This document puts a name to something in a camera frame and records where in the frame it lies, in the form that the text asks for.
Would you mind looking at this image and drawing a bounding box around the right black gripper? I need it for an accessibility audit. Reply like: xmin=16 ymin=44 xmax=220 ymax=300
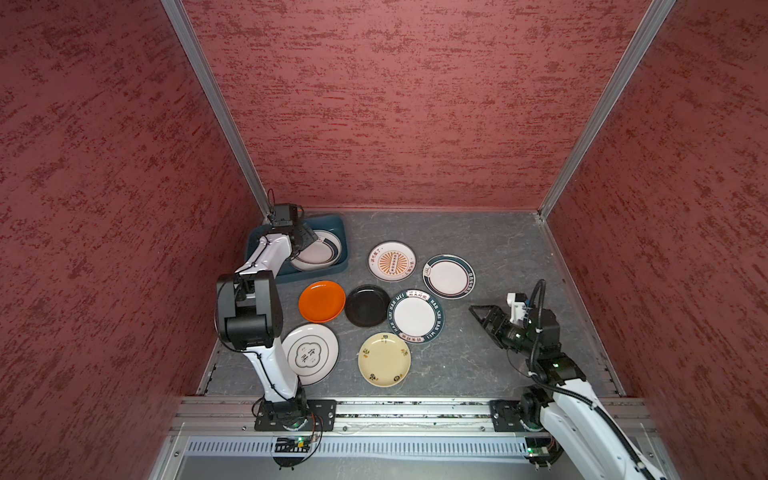
xmin=467 ymin=305 xmax=538 ymax=357

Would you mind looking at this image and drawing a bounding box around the large green red rimmed plate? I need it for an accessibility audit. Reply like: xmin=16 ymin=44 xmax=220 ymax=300
xmin=291 ymin=230 xmax=342 ymax=271

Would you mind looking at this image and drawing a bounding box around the small green rimmed plate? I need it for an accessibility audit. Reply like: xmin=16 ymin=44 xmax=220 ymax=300
xmin=422 ymin=254 xmax=476 ymax=299

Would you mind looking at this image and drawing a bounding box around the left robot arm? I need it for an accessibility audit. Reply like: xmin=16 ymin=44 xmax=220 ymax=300
xmin=215 ymin=203 xmax=317 ymax=428

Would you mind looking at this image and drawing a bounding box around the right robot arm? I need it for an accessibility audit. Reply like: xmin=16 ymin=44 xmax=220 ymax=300
xmin=469 ymin=301 xmax=667 ymax=479

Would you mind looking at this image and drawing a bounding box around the teal plastic bin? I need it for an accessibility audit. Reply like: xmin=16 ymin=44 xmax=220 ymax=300
xmin=236 ymin=215 xmax=348 ymax=283

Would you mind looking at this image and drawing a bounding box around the green lettered rim plate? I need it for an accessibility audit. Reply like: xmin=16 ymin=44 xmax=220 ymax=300
xmin=387 ymin=289 xmax=445 ymax=344

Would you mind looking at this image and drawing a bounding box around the pale yellow plate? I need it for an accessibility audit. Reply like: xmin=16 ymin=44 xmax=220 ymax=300
xmin=357 ymin=333 xmax=411 ymax=388

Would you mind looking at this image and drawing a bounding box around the orange sunburst pattern plate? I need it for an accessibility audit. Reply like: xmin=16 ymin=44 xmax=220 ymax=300
xmin=367 ymin=241 xmax=416 ymax=282

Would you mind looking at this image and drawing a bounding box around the right circuit board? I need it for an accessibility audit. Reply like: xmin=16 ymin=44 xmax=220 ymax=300
xmin=525 ymin=437 xmax=551 ymax=458

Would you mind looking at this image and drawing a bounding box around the circuit board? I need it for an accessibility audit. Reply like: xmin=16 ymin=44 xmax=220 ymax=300
xmin=273 ymin=437 xmax=312 ymax=456
xmin=525 ymin=437 xmax=551 ymax=458

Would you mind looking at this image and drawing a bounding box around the white plate black flower outline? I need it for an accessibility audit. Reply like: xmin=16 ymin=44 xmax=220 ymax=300
xmin=282 ymin=324 xmax=339 ymax=386

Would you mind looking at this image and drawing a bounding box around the left circuit board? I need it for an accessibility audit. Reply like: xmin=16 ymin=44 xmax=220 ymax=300
xmin=273 ymin=437 xmax=312 ymax=456

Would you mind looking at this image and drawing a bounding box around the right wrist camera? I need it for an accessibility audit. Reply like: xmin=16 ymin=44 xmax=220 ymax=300
xmin=506 ymin=293 xmax=529 ymax=324

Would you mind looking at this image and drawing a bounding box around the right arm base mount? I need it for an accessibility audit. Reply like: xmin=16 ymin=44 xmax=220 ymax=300
xmin=489 ymin=399 xmax=548 ymax=433

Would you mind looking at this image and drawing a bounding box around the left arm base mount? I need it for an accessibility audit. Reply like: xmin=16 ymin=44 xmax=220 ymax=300
xmin=254 ymin=399 xmax=338 ymax=432

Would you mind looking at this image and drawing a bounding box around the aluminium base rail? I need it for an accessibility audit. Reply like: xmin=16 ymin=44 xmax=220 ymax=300
xmin=173 ymin=395 xmax=652 ymax=436

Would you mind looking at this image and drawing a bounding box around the left aluminium corner post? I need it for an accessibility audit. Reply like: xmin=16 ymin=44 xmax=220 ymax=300
xmin=161 ymin=0 xmax=270 ymax=217

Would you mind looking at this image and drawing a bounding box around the aluminium corner post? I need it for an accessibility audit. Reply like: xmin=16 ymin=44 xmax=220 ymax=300
xmin=538 ymin=0 xmax=675 ymax=222
xmin=161 ymin=0 xmax=270 ymax=217

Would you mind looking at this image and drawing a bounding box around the right aluminium corner post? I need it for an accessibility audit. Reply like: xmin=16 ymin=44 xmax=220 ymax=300
xmin=538 ymin=0 xmax=675 ymax=222

